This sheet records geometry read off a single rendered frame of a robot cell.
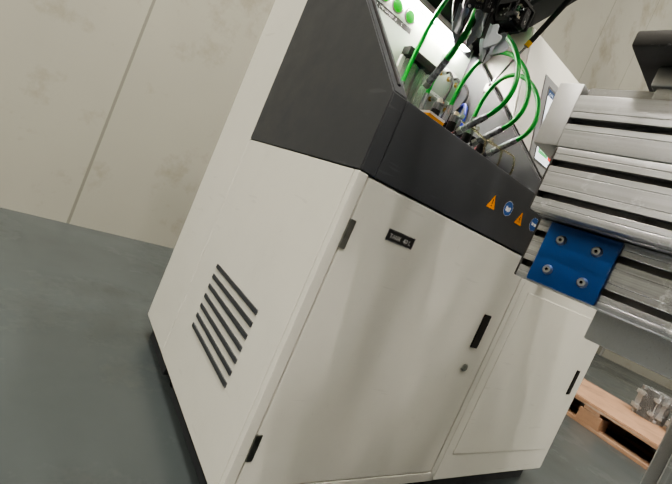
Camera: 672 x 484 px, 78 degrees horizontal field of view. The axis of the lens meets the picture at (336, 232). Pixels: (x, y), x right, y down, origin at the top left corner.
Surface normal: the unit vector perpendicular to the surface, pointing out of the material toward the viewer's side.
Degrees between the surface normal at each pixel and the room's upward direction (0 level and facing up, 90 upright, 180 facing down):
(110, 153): 90
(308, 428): 90
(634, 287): 90
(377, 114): 90
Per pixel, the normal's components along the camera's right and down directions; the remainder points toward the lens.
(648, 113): -0.70, -0.26
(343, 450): 0.52, 0.28
